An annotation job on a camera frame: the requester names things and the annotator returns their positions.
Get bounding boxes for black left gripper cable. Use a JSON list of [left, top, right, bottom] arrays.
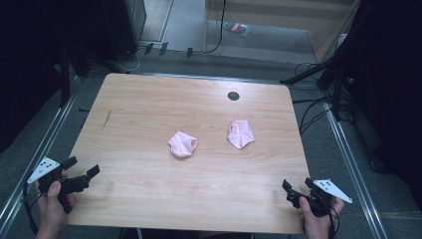
[[21, 181, 46, 235]]

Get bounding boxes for white cable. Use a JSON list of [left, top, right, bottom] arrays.
[[118, 46, 147, 74]]

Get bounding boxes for person's left hand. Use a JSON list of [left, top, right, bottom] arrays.
[[34, 170, 78, 239]]

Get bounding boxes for dark curtain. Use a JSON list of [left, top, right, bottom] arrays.
[[0, 0, 115, 153], [331, 0, 422, 213]]

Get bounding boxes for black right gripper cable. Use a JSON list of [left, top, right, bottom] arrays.
[[326, 204, 341, 239]]

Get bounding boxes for black metal stand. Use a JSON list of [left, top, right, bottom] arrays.
[[279, 54, 349, 122], [59, 43, 130, 108]]

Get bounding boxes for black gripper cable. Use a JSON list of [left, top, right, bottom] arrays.
[[326, 204, 341, 239], [21, 181, 46, 235]]

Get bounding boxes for dark cabinet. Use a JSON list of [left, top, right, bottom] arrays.
[[101, 0, 147, 63]]

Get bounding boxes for pink cloth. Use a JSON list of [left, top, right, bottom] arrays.
[[167, 130, 199, 158], [227, 119, 256, 150]]

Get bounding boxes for black hanging cable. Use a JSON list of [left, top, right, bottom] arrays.
[[206, 0, 228, 55]]

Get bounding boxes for metal floor rail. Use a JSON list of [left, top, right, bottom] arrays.
[[321, 101, 390, 239], [0, 77, 83, 231]]

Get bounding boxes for black floor cables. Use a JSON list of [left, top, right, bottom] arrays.
[[292, 62, 353, 135]]

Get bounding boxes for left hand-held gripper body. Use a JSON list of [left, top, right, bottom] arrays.
[[27, 156, 92, 214]]

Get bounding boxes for person's right hand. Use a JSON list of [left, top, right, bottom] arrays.
[[298, 196, 345, 239]]

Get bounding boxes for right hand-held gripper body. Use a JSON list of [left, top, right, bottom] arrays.
[[287, 178, 353, 219]]

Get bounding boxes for colourful packet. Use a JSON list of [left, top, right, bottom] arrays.
[[222, 21, 251, 37]]

